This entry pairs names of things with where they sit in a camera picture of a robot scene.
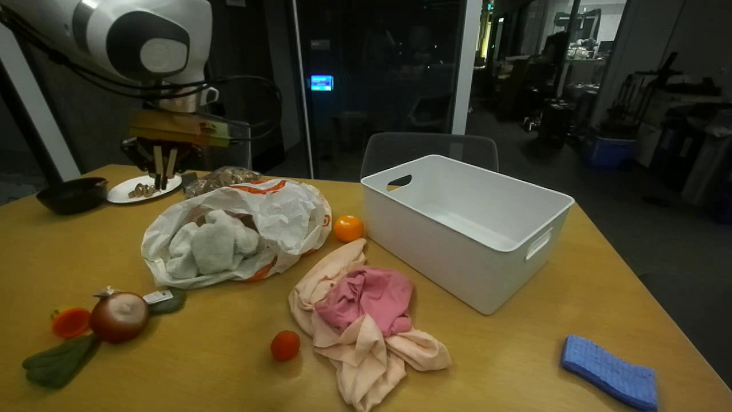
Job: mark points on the small red tomato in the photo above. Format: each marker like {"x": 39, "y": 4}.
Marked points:
{"x": 284, "y": 346}

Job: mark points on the blue sponge cloth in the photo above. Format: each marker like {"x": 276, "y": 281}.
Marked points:
{"x": 610, "y": 372}

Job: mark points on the small green white-labelled packet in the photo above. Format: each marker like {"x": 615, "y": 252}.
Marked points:
{"x": 160, "y": 299}

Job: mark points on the magenta pink cloth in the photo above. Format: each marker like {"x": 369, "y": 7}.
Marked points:
{"x": 366, "y": 301}

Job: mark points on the pink meat package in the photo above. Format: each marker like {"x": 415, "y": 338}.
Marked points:
{"x": 366, "y": 368}

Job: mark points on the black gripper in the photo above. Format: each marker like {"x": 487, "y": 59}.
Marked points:
{"x": 138, "y": 157}

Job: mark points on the white plastic storage bin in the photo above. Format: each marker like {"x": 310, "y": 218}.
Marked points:
{"x": 459, "y": 243}

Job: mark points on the white plate with food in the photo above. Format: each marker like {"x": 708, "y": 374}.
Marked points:
{"x": 126, "y": 194}

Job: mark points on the orange tangerine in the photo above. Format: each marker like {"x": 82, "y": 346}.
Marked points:
{"x": 348, "y": 228}

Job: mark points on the clear bag of rubber bands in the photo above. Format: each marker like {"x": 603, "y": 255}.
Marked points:
{"x": 220, "y": 180}

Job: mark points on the white plastic shopping bag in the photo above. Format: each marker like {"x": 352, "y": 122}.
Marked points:
{"x": 281, "y": 220}

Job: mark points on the red tomato toy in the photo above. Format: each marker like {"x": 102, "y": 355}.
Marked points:
{"x": 71, "y": 323}

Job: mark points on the small blue lit screen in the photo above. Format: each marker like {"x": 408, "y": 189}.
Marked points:
{"x": 321, "y": 84}

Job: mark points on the red apple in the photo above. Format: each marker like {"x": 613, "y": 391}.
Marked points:
{"x": 119, "y": 317}

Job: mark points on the tan wrist camera bar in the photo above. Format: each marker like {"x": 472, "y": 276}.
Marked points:
{"x": 174, "y": 130}

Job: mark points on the white towel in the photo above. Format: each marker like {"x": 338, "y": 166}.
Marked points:
{"x": 218, "y": 243}

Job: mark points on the white window frame post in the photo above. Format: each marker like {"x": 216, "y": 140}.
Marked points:
{"x": 465, "y": 70}

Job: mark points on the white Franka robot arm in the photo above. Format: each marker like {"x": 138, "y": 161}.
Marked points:
{"x": 122, "y": 38}

